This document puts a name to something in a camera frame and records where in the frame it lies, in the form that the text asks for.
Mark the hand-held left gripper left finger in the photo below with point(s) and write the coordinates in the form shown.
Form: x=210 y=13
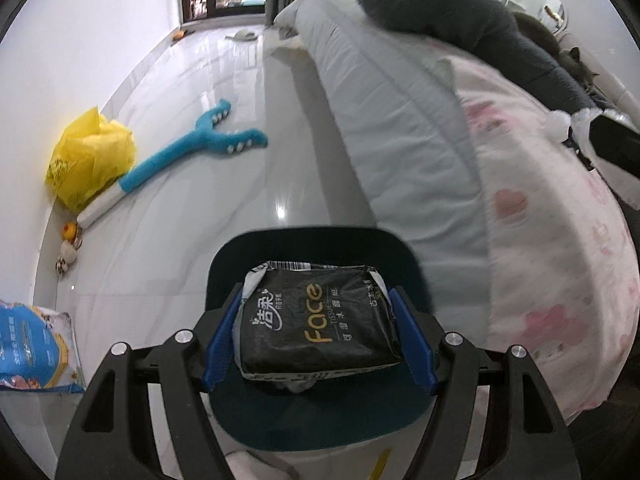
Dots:
x=222 y=347

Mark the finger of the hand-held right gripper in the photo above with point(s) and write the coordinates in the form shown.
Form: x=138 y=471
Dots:
x=615 y=145

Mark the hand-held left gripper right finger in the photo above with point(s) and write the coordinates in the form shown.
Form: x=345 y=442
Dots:
x=412 y=342

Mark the white cloth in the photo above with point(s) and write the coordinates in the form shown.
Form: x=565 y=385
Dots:
x=557 y=122

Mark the black tissue pack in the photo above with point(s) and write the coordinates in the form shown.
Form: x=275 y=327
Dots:
x=310 y=330

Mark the dark teal trash bin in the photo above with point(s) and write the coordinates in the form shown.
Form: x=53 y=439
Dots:
x=300 y=425

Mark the grey cat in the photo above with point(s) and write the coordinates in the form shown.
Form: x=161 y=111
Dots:
x=580 y=65

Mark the pink printed blanket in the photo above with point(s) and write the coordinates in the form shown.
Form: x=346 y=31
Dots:
x=550 y=260

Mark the small patterned ball toy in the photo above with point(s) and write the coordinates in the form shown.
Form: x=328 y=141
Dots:
x=61 y=266

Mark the small white toy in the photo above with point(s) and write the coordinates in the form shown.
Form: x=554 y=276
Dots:
x=67 y=252

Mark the blue pet food bag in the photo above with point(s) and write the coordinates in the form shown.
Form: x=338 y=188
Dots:
x=30 y=345

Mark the blue plush slingshot toy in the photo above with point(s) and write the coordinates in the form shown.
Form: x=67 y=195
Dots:
x=165 y=157

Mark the bed with grey sheet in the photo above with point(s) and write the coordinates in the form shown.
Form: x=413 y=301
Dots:
x=400 y=135

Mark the dark grey fleece blanket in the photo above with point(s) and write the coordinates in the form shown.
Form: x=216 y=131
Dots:
x=450 y=5

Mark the yellow plastic bag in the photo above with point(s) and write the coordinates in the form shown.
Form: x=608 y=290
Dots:
x=90 y=160

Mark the grey slipper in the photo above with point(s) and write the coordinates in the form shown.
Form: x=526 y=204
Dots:
x=242 y=36

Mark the small orange floor toy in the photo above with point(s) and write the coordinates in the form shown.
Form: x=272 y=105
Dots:
x=177 y=35

